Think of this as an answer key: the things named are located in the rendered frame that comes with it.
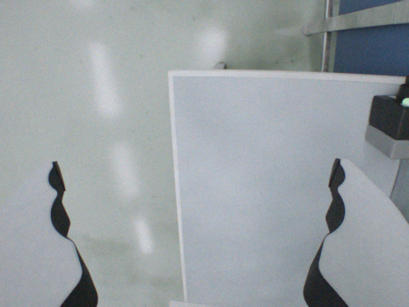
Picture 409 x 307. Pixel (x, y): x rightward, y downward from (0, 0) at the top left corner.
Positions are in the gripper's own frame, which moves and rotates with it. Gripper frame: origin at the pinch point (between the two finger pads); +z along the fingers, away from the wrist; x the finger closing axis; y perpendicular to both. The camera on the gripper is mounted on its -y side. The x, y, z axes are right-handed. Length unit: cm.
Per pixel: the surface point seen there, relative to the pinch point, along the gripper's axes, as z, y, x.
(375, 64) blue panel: 41, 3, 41
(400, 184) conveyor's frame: 19.7, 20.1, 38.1
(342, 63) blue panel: 58, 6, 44
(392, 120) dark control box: 17.9, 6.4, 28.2
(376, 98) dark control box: 23.2, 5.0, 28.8
